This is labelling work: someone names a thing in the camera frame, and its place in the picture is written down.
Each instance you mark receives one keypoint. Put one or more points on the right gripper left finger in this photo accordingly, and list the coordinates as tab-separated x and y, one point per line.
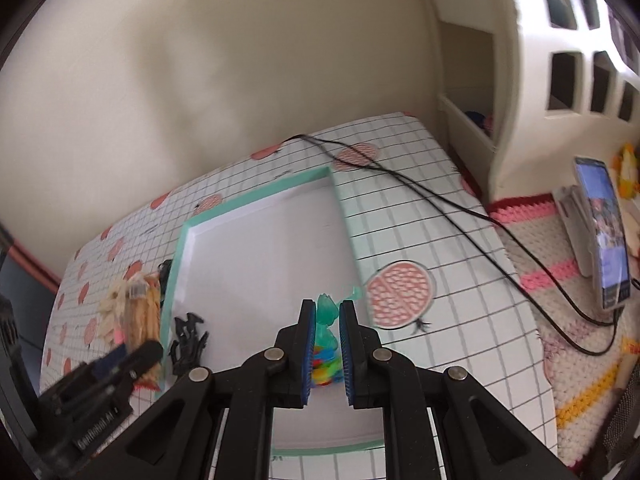
217	425

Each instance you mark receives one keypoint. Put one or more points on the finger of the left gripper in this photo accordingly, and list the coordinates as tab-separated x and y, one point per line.
150	351
112	359

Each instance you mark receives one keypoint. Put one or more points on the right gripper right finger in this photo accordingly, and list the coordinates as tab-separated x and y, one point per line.
437	425

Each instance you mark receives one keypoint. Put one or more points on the black claw hair clip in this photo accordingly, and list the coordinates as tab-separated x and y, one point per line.
186	349

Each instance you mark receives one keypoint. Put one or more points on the cream lace scrunchie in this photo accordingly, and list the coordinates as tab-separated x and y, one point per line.
113	312

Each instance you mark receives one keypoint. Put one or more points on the colourful block toy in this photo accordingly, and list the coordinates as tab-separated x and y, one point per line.
327	366

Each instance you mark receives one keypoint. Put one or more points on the green plastic hair clips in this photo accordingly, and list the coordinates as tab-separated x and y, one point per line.
327	312

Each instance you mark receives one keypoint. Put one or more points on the orange snack packet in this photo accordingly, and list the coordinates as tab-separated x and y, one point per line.
147	376

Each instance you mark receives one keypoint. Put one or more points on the pink hair roller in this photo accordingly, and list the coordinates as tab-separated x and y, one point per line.
118	337

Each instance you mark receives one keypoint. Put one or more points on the cream square hair clip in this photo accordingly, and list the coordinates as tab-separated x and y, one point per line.
137	290

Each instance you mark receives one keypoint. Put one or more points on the pomegranate grid bedsheet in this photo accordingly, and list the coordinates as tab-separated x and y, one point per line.
398	191

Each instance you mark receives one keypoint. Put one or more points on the teal cardboard tray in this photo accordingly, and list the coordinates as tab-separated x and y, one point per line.
246	266

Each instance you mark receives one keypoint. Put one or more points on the crochet striped blanket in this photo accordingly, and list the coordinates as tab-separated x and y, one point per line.
532	326

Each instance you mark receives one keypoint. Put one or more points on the smartphone on stand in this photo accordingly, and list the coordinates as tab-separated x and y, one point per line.
612	278

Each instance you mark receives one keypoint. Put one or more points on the white phone stand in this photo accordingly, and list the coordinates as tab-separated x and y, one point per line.
574	220

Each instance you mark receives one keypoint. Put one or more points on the cream bedside shelf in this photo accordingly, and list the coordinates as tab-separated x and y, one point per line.
528	85

